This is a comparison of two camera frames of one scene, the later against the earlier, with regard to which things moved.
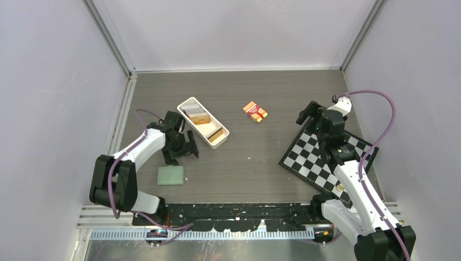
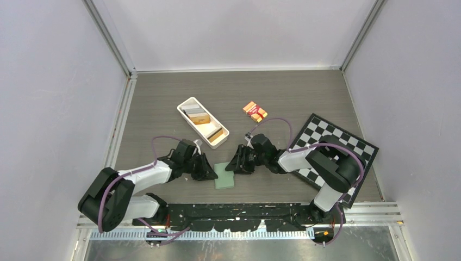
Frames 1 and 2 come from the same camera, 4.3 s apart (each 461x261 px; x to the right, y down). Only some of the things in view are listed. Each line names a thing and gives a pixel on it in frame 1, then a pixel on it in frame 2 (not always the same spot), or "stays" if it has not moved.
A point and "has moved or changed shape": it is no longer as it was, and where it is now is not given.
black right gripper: (311, 110) to (238, 166)
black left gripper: (187, 148) to (205, 172)
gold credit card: (199, 118) stays
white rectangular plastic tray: (203, 123) stays
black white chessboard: (304, 159) stays
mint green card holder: (170, 175) has moved or changed shape
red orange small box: (255, 111) stays
